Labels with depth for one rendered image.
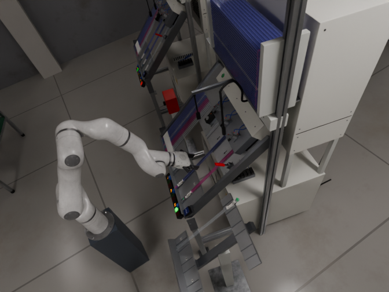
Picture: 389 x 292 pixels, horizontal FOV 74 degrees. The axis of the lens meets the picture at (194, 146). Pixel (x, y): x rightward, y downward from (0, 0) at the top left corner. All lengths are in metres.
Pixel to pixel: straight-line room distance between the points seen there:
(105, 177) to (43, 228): 0.72
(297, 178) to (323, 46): 1.01
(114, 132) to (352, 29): 0.98
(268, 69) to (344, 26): 0.28
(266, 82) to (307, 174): 1.02
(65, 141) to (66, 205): 0.38
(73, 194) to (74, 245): 1.35
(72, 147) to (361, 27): 1.14
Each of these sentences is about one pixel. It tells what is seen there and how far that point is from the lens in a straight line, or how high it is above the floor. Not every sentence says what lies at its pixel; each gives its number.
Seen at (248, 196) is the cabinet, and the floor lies 0.62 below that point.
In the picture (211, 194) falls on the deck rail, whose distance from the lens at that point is 1.47.
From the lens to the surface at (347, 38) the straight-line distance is 1.11.
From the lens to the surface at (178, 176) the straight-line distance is 1.72.
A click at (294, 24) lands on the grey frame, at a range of 0.88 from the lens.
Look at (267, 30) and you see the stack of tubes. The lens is 1.07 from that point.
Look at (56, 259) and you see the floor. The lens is 2.74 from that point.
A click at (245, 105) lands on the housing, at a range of 1.31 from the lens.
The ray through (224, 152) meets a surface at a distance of 1.43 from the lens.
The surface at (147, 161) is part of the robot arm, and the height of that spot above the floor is 1.18.
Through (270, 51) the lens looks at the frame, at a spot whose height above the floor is 1.68.
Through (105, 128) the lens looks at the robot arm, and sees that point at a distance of 1.15.
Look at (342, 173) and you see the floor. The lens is 2.72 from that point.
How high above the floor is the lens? 2.17
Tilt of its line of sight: 51 degrees down
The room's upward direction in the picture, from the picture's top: 13 degrees counter-clockwise
